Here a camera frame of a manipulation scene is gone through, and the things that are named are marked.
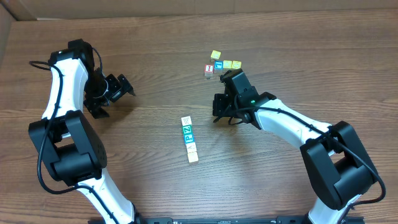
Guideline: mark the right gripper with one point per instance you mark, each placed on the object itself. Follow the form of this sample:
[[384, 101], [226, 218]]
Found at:
[[219, 106]]

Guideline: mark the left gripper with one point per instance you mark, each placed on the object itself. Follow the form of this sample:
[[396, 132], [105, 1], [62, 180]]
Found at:
[[115, 90]]

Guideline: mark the blue letter P block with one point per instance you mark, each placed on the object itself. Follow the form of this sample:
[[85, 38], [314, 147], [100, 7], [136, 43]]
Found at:
[[188, 138]]

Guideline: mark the white ice cream block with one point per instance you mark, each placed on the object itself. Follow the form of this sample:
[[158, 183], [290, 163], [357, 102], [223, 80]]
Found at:
[[191, 147]]

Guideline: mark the yellow letter K block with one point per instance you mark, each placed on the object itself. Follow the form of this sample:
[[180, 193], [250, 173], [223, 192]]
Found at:
[[192, 157]]

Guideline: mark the green letter Z block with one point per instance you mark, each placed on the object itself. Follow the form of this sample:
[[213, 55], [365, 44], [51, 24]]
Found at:
[[187, 129]]

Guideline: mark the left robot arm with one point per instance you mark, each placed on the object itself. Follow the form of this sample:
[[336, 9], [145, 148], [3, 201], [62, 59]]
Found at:
[[71, 155]]

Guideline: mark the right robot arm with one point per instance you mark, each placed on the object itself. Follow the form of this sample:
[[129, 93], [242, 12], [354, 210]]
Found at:
[[339, 168]]

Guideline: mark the red letter I block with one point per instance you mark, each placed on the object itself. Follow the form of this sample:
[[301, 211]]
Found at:
[[209, 71]]

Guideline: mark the yellow block middle row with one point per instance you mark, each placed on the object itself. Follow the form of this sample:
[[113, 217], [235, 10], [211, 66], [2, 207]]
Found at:
[[227, 65]]

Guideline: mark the yellow block row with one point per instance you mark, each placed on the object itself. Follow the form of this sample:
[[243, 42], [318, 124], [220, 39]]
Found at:
[[236, 65], [227, 65]]

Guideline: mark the blue picture block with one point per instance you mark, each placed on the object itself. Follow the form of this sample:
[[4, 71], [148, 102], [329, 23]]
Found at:
[[218, 66]]

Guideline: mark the yellow block right row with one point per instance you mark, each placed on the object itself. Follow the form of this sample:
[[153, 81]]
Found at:
[[236, 65]]

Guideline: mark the yellow block far top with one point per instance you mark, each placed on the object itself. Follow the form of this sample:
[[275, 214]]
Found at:
[[215, 55]]

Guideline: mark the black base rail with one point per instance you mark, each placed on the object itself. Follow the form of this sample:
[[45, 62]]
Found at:
[[277, 220]]

